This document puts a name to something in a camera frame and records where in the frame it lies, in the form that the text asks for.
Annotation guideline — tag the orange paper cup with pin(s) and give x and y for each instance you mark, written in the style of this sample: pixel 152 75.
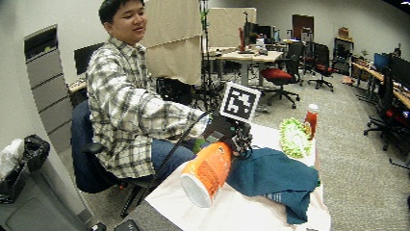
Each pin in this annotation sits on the orange paper cup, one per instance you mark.
pixel 207 173

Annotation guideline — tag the small green object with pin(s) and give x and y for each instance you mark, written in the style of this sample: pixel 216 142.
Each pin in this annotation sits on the small green object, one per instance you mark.
pixel 199 144

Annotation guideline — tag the white marker cube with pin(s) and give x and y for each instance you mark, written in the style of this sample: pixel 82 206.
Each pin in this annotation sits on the white marker cube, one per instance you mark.
pixel 240 102

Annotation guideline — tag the green fluffy duster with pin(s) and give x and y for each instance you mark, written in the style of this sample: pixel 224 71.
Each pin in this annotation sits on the green fluffy duster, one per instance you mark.
pixel 295 138

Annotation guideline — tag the teal cloth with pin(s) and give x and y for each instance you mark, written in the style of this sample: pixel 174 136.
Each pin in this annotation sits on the teal cloth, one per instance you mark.
pixel 273 176

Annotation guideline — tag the red sauce bottle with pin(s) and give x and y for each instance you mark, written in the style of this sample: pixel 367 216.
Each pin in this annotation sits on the red sauce bottle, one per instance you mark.
pixel 312 120

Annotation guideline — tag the white table cover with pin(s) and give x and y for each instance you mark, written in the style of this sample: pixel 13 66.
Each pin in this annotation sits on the white table cover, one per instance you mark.
pixel 239 211

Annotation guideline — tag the red seat office chair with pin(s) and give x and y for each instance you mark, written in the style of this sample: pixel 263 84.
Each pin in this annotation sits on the red seat office chair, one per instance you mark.
pixel 277 75

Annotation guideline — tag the black equipment case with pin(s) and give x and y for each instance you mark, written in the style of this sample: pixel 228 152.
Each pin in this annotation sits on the black equipment case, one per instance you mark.
pixel 174 91

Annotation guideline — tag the black tripod stand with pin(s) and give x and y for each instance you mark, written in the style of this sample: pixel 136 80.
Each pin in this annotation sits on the black tripod stand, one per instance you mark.
pixel 207 64

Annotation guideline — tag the wooden office desk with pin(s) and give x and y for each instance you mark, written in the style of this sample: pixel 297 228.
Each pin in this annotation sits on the wooden office desk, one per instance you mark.
pixel 252 57

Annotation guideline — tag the black and red office chair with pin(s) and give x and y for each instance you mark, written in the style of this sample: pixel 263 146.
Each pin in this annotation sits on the black and red office chair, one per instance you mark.
pixel 323 67

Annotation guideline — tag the person in plaid shirt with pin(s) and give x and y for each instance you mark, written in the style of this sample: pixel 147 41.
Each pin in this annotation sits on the person in plaid shirt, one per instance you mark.
pixel 124 106

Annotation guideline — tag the tall red bottle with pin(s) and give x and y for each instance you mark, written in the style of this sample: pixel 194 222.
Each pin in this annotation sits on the tall red bottle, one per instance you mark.
pixel 242 40

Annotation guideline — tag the beige partition panel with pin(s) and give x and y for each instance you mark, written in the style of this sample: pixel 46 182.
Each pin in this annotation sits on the beige partition panel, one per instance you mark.
pixel 227 25
pixel 174 41

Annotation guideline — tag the black shelf rack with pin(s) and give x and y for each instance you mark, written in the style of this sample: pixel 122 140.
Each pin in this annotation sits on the black shelf rack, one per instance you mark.
pixel 343 54

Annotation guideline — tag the blue office chair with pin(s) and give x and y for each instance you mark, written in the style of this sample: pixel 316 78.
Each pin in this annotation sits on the blue office chair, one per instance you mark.
pixel 87 154

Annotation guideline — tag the long wooden desk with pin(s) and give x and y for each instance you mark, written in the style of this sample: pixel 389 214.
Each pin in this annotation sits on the long wooden desk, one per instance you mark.
pixel 376 75

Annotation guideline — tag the brown door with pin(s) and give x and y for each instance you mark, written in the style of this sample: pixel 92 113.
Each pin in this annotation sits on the brown door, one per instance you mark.
pixel 303 24

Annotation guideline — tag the blue screen monitor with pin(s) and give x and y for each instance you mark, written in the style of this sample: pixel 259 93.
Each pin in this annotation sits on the blue screen monitor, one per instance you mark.
pixel 381 61

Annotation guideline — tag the cardboard box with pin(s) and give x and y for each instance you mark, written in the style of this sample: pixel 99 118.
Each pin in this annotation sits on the cardboard box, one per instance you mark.
pixel 344 32

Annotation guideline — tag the large black monitor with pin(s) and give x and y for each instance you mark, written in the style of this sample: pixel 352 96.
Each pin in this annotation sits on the large black monitor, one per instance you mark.
pixel 401 70

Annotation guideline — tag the black computer monitor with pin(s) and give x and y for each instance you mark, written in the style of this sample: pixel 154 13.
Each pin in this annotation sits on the black computer monitor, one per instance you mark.
pixel 83 57

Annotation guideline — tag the grey filing cabinet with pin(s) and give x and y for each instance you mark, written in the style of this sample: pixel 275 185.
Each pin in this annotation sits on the grey filing cabinet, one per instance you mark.
pixel 50 89

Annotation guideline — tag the black trash bag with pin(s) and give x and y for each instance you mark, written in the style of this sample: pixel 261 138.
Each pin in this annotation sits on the black trash bag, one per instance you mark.
pixel 37 149

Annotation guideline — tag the grey trash bin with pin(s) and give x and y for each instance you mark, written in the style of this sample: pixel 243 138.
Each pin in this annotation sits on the grey trash bin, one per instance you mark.
pixel 39 205

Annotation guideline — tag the white plastic bag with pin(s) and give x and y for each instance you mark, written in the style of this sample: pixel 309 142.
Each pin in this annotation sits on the white plastic bag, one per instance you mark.
pixel 10 157

